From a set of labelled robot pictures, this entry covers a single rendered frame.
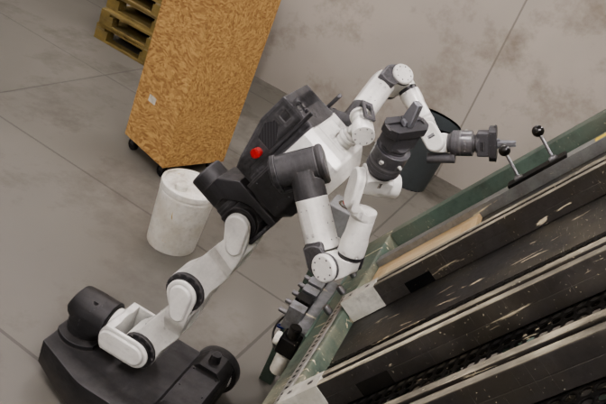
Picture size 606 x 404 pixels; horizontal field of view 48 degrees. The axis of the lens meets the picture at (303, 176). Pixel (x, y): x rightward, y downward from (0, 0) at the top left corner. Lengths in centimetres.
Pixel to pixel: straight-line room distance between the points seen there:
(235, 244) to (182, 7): 210
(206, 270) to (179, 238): 125
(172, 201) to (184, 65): 91
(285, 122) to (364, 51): 416
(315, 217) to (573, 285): 71
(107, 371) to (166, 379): 22
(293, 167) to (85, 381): 122
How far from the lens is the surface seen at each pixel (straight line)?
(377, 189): 169
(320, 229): 180
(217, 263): 228
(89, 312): 266
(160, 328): 253
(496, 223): 188
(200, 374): 275
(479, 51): 582
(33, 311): 311
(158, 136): 420
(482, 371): 120
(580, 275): 137
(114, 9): 613
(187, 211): 346
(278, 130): 198
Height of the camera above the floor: 205
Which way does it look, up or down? 24 degrees down
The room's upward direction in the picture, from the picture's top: 23 degrees clockwise
